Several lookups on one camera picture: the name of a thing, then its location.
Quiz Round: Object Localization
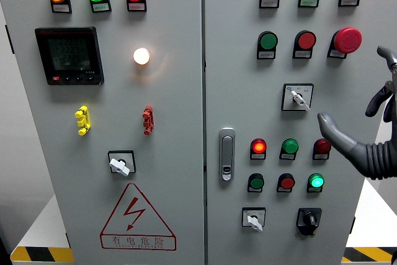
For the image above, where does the large red stop button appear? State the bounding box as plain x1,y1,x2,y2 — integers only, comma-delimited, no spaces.
329,27,363,55

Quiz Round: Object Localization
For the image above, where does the red warning triangle sticker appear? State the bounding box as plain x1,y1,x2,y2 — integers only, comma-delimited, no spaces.
99,182,177,251

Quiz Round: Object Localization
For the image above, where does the pale grey door with lock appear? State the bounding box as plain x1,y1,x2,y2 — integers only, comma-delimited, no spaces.
203,0,397,265

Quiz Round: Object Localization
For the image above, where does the large white-handled turn switch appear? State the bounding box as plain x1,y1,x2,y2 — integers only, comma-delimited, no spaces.
281,83,314,112

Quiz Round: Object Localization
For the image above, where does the small red handle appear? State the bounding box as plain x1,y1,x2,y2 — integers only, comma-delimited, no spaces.
142,105,154,136

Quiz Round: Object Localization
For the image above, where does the large green push button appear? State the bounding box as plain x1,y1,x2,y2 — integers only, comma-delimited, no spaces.
257,30,279,51

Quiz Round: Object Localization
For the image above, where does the small green domed lamp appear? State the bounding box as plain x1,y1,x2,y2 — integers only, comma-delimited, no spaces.
281,138,300,155

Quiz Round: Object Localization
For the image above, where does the small bright green lamp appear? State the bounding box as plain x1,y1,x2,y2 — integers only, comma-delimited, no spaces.
307,173,325,190

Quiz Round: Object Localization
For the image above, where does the white round lamp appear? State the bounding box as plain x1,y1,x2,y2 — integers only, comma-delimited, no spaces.
133,47,151,66

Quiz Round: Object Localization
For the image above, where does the white-handled switch, plain black plate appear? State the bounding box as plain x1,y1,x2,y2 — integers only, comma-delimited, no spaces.
107,150,137,177

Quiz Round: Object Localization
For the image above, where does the small green push button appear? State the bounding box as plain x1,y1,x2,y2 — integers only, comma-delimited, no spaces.
248,173,265,190

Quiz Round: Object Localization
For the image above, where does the small red push button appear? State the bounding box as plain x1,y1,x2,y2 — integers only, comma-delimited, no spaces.
277,173,296,190

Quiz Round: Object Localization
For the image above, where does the small orange-red round lamp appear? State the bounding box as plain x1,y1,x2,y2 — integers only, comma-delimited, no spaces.
250,138,267,155

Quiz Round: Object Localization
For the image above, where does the black yellow striped tape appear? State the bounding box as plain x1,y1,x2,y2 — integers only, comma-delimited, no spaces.
11,246,75,263
342,247,393,263

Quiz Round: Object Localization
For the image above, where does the small yellow handle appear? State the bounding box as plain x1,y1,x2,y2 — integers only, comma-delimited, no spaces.
74,106,92,137

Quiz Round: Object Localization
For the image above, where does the pale grey door with display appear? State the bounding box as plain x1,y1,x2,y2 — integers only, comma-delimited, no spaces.
0,0,205,265

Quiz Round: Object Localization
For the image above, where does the large red push button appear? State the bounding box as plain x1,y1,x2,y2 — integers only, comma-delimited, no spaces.
293,30,318,51

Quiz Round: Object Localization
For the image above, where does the small white-handled turn switch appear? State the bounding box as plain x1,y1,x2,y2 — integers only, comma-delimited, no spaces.
241,207,267,232

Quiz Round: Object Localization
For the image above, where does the black display meter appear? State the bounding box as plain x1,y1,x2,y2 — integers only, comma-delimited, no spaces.
34,26,105,86

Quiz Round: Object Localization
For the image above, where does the small dark red lamp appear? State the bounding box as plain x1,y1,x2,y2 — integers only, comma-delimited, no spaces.
313,138,332,155

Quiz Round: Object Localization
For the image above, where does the black-handled turn switch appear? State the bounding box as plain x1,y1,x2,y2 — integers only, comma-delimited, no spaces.
295,207,323,237

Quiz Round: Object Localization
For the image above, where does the silver door lock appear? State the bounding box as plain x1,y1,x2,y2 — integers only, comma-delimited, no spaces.
218,127,236,182

